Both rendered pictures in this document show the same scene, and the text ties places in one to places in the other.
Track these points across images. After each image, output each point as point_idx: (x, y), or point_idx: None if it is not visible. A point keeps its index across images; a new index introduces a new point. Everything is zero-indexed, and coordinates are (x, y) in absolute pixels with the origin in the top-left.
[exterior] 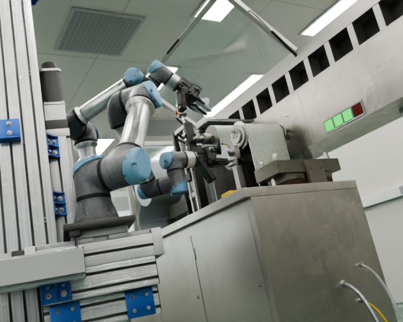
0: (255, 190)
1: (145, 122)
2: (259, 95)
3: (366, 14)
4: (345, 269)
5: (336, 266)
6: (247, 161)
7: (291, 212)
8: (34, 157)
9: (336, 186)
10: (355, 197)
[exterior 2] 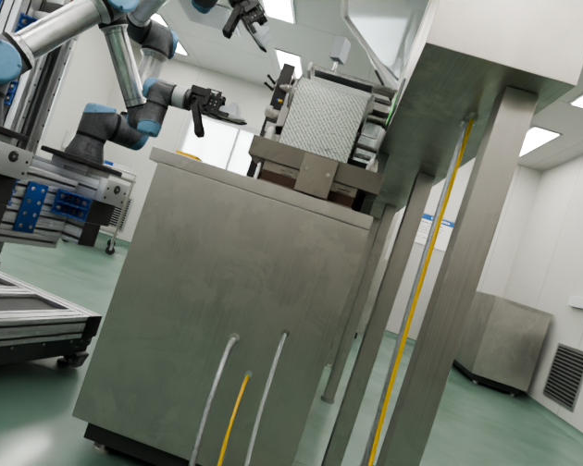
0: (170, 156)
1: (67, 20)
2: None
3: None
4: (252, 324)
5: (239, 312)
6: None
7: (210, 208)
8: None
9: (323, 211)
10: (352, 240)
